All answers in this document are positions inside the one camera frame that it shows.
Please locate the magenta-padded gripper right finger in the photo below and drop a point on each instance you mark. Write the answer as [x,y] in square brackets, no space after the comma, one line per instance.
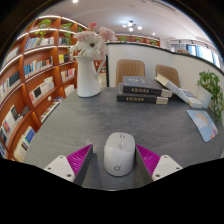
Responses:
[166,166]

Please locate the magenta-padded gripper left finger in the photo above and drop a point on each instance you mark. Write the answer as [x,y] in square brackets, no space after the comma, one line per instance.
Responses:
[58,166]

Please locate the white computer mouse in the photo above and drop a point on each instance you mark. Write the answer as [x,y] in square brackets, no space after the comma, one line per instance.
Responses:
[119,155]

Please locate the light blue printed mouse pad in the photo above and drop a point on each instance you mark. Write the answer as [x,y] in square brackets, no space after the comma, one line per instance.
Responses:
[203,125]

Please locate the dark hardcover book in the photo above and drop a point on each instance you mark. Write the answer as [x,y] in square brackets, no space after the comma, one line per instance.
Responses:
[141,85]
[140,99]

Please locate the large white book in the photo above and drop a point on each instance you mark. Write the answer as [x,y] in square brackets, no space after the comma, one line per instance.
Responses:
[170,85]

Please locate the orange wooden bookshelf unit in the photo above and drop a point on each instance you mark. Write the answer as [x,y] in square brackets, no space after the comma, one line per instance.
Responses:
[36,83]

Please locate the green potted plant white pot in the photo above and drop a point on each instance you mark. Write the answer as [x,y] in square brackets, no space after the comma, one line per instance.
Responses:
[210,86]

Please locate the white ceramic vase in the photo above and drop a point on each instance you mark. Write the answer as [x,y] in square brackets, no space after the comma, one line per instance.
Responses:
[87,78]

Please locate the tan upholstered chair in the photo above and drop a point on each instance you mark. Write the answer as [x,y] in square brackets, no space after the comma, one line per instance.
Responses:
[168,73]
[130,70]

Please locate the window with curtains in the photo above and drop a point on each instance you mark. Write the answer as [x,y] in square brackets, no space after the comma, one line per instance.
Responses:
[203,53]

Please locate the ceiling lamp with round bulbs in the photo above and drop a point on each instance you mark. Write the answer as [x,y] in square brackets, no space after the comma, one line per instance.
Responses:
[130,26]

